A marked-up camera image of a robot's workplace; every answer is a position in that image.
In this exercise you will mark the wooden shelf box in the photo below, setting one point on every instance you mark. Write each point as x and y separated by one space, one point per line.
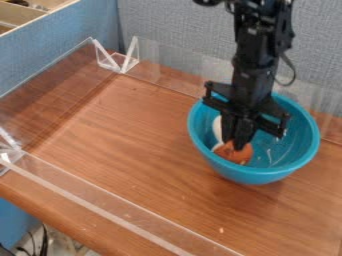
19 13

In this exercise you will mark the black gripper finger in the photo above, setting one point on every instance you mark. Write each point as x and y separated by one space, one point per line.
245 132
229 124

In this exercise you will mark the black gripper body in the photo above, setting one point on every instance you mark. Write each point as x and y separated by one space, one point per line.
264 37

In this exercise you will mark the clear acrylic front barrier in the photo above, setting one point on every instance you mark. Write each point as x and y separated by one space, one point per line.
161 231

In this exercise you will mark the brown cap toy mushroom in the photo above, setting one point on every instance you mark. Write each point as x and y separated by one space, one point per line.
225 150

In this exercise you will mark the clear acrylic left bracket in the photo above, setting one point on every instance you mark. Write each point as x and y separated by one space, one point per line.
10 147

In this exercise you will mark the blue plastic bowl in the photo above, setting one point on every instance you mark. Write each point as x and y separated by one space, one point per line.
277 157

